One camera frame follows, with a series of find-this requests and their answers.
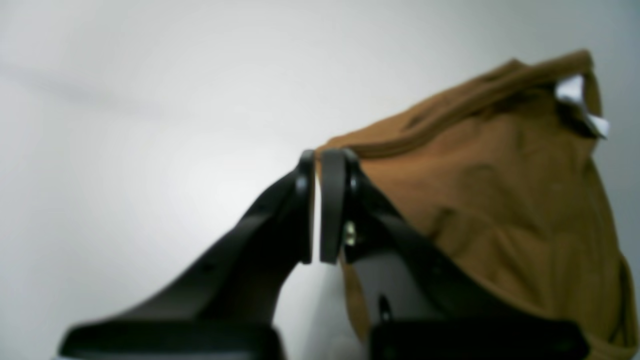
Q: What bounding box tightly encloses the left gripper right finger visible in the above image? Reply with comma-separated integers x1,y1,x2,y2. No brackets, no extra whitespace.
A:
320,148,590,360

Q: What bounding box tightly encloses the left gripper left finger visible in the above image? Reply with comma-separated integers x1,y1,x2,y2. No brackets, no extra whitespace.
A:
57,149,315,360

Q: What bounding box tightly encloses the brown T-shirt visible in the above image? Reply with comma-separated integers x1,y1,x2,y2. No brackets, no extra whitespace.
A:
317,49,639,360

